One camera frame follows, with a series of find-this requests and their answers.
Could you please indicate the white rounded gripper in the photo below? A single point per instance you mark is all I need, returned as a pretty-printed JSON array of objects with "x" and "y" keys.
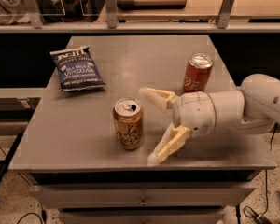
[{"x": 193, "y": 113}]

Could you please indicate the orange LaCroix can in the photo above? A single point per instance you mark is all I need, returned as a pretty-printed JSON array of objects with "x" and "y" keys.
[{"x": 128, "y": 120}]

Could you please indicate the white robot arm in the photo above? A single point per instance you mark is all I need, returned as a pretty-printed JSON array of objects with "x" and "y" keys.
[{"x": 252, "y": 109}]

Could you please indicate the red Coca-Cola can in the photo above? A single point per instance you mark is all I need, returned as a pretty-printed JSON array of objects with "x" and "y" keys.
[{"x": 197, "y": 72}]

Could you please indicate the blue salt vinegar chip bag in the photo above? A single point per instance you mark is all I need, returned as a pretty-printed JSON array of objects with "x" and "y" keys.
[{"x": 76, "y": 69}]

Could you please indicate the grey cabinet drawer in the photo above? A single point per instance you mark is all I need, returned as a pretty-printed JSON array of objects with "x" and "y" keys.
[{"x": 141, "y": 195}]

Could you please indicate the metal bracket right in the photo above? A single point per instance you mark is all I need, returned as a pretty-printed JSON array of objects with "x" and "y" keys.
[{"x": 224, "y": 14}]

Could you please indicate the metal bracket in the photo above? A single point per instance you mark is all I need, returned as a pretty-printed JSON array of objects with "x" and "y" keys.
[
  {"x": 34, "y": 13},
  {"x": 111, "y": 13},
  {"x": 224, "y": 14}
]

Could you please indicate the metal bracket middle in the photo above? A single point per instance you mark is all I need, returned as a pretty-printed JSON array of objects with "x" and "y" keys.
[{"x": 111, "y": 13}]

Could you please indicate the metal bracket left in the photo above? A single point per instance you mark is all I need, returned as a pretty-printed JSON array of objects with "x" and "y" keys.
[{"x": 34, "y": 13}]

